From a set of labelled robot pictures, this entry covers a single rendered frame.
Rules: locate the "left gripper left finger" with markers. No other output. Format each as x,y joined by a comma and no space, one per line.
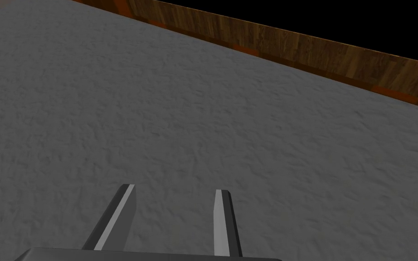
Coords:
114,221

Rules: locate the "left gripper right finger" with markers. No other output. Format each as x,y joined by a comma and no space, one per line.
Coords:
224,224

